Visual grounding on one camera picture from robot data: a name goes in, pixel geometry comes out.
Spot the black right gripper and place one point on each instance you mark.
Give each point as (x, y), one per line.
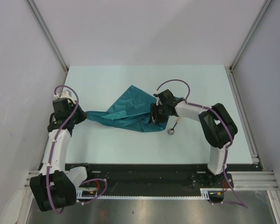
(155, 117)

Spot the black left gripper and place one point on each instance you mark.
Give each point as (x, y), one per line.
(83, 115)

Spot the teal satin napkin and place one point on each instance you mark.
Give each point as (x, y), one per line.
(131, 111)

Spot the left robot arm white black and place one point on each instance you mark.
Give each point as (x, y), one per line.
(56, 163)

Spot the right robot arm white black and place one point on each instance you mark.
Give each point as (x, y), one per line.
(218, 127)

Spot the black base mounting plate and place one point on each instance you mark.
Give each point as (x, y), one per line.
(216, 195)

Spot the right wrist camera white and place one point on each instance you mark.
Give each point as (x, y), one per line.
(156, 97)

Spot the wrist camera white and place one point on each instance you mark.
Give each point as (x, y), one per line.
(156, 97)
(64, 94)

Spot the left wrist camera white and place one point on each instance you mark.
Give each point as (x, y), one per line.
(64, 94)

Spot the wooden handled metal spoon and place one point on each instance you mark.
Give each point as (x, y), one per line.
(171, 131)

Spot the white slotted cable duct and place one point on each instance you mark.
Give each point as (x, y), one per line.
(87, 194)

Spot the right aluminium side rail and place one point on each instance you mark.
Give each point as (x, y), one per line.
(243, 117)

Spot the left aluminium corner post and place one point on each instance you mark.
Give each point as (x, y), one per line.
(47, 34)

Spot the aluminium corner post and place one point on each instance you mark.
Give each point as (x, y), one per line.
(47, 34)
(252, 31)

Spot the right aluminium corner post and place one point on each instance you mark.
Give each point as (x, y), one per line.
(252, 31)

